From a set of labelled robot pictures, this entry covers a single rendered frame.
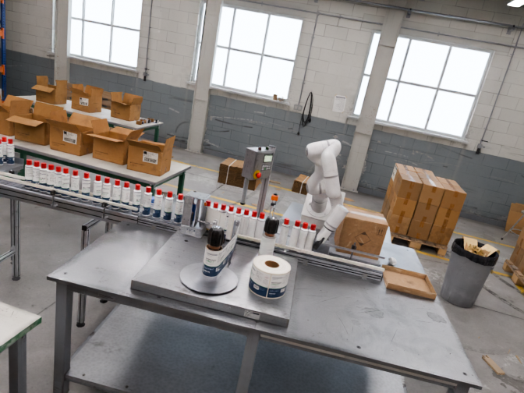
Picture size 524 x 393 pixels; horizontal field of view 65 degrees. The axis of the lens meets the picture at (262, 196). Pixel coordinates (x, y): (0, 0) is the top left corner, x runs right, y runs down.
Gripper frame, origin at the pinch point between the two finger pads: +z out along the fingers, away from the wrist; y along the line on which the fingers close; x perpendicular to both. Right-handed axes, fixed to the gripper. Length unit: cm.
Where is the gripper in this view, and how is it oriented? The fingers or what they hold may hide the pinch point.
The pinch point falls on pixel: (316, 246)
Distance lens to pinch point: 269.8
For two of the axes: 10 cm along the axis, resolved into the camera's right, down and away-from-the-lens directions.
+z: -5.0, 8.0, 3.2
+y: -1.4, 2.9, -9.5
